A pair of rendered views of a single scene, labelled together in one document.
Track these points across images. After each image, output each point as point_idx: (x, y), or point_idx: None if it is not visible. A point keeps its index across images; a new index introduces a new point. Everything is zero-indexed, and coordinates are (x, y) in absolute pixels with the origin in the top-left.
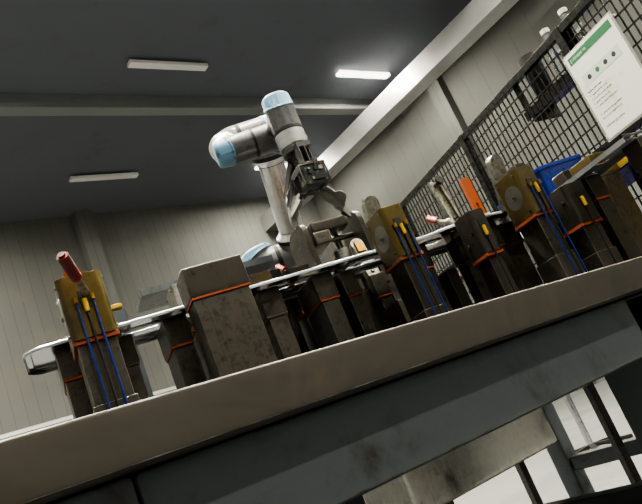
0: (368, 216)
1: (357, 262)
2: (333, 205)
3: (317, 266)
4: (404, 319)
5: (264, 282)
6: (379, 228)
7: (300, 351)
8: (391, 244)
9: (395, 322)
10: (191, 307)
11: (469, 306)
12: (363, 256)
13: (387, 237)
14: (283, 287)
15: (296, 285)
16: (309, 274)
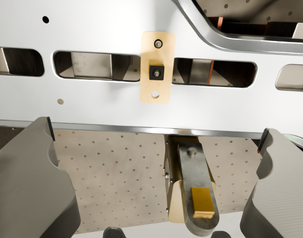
0: (181, 197)
1: (186, 85)
2: (270, 160)
3: (85, 130)
4: (184, 80)
5: None
6: (167, 190)
7: (61, 72)
8: (164, 177)
9: (188, 60)
10: None
11: (78, 233)
12: (185, 110)
13: (165, 183)
14: (29, 48)
15: (60, 38)
16: (80, 91)
